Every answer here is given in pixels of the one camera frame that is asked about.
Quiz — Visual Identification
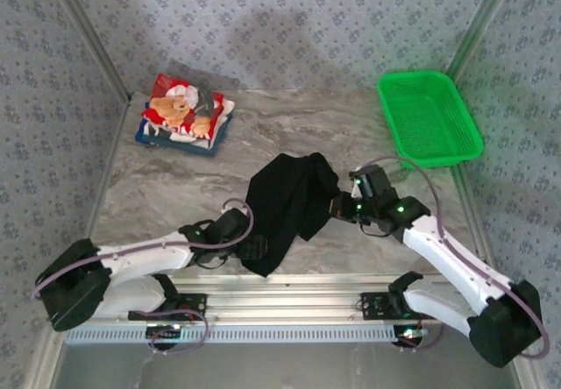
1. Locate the black t-shirt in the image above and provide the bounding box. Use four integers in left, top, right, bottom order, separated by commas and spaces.
243, 152, 341, 279

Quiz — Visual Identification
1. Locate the green plastic basket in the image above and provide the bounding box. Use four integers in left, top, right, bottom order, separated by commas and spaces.
376, 69, 485, 170

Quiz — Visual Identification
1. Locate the folded navy blue t-shirt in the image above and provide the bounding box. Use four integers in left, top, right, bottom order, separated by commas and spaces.
133, 117, 233, 159

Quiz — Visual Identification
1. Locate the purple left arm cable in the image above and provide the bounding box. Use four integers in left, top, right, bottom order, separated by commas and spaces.
32, 199, 255, 357

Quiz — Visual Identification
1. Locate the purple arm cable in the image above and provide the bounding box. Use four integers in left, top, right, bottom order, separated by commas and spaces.
349, 155, 551, 359
32, 199, 255, 357

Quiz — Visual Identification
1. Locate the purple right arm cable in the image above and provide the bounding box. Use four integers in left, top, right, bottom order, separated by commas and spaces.
349, 155, 551, 359

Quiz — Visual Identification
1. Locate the aluminium rail frame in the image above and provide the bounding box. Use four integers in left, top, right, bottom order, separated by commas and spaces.
87, 272, 496, 327

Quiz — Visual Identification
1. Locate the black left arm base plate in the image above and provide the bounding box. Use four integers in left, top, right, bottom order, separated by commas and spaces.
127, 292, 208, 322

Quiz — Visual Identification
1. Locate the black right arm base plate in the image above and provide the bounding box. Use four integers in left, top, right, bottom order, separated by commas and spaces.
359, 291, 422, 320

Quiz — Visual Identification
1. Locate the white slotted cable duct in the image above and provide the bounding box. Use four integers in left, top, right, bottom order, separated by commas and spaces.
65, 325, 422, 345

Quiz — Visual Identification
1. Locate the aluminium side rail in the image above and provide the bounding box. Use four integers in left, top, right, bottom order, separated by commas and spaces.
453, 163, 543, 389
25, 95, 135, 389

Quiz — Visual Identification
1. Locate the aluminium corner post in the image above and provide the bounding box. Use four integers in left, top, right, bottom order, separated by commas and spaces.
442, 0, 527, 79
46, 0, 135, 103

